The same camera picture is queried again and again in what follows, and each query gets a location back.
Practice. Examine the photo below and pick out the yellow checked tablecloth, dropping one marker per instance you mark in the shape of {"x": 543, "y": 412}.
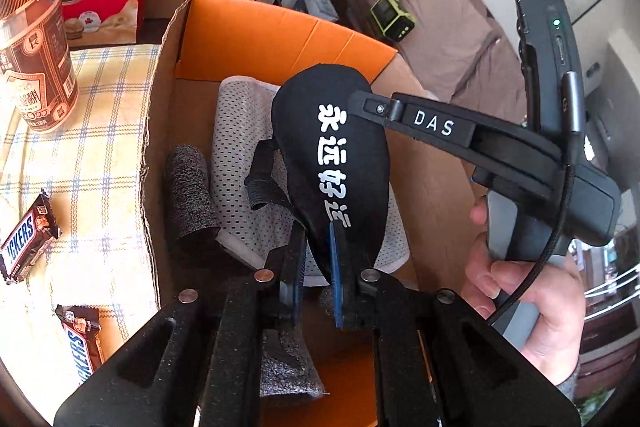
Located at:
{"x": 100, "y": 157}

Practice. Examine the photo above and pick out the dark grey sock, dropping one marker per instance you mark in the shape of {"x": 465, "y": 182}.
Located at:
{"x": 190, "y": 197}

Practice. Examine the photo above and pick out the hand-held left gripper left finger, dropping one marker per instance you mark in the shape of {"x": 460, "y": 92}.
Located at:
{"x": 298, "y": 292}

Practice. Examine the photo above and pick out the brown chocolate bar wrapper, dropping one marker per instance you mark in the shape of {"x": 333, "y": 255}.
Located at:
{"x": 80, "y": 352}
{"x": 25, "y": 247}

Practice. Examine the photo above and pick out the brown labelled jar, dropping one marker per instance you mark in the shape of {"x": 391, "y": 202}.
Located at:
{"x": 35, "y": 47}

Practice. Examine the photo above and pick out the green portable device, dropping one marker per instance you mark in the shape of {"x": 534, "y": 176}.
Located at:
{"x": 392, "y": 14}

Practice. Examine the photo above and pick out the person's right forearm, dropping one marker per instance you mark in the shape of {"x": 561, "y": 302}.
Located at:
{"x": 567, "y": 387}

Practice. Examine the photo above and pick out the large beige sofa cushion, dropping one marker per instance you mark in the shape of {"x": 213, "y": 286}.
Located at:
{"x": 440, "y": 17}

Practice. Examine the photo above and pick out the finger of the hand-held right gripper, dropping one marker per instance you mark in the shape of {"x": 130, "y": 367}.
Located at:
{"x": 430, "y": 124}

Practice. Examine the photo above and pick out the light grey sock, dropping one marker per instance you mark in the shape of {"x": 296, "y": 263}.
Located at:
{"x": 285, "y": 367}

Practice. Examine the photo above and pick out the orange cardboard box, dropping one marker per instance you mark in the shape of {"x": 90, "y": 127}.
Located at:
{"x": 280, "y": 32}

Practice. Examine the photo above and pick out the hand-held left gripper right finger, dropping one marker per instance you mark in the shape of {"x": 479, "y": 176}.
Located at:
{"x": 337, "y": 292}

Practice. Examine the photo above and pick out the light mesh fabric vest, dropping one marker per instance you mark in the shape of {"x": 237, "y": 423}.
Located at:
{"x": 235, "y": 137}

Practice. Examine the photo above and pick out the black cap with white print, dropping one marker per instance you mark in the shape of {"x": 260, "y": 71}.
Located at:
{"x": 310, "y": 107}

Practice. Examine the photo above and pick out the person's right hand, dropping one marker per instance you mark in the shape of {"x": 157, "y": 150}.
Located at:
{"x": 555, "y": 317}

